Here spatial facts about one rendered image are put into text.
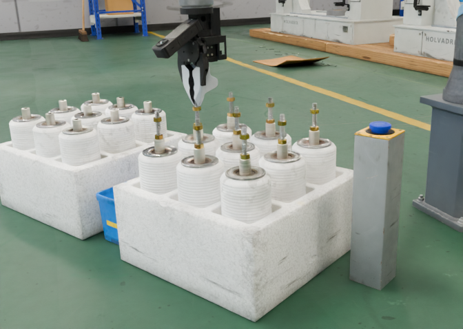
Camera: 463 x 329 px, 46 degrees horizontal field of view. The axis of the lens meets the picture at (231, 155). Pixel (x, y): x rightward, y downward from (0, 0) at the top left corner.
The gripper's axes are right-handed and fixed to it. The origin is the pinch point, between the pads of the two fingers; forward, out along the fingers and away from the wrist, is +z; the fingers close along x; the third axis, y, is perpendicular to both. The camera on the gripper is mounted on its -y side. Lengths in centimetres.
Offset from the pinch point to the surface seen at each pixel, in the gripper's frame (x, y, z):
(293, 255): -31.9, -2.7, 25.7
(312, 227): -31.1, 3.8, 22.4
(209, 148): -4.7, -0.2, 10.2
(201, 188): -16.9, -12.6, 13.1
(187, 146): -1.5, -3.7, 9.8
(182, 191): -13.3, -14.5, 14.1
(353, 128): 33, 108, 34
